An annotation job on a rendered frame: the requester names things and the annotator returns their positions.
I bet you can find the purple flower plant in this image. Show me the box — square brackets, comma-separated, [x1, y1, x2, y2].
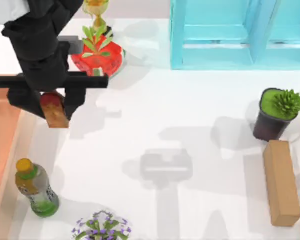
[71, 210, 133, 240]

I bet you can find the light blue rack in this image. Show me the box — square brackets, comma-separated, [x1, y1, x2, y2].
[169, 0, 300, 71]

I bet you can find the shallow salmon box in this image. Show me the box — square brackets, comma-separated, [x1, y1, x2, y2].
[0, 88, 38, 240]

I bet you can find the red plant pot with leaves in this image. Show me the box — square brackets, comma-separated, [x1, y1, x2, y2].
[70, 25, 126, 77]

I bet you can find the brown cardboard box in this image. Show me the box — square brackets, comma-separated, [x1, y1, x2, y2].
[262, 140, 300, 228]

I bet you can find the gold trophy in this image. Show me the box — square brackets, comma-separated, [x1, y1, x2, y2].
[81, 0, 114, 36]

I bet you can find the dark pot with green plant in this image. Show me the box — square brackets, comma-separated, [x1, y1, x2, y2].
[252, 87, 300, 142]

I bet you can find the brown block with red top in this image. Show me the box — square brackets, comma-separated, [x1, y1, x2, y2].
[39, 91, 71, 129]

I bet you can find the green bottle with yellow cap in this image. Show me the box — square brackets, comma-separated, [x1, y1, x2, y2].
[14, 157, 61, 218]

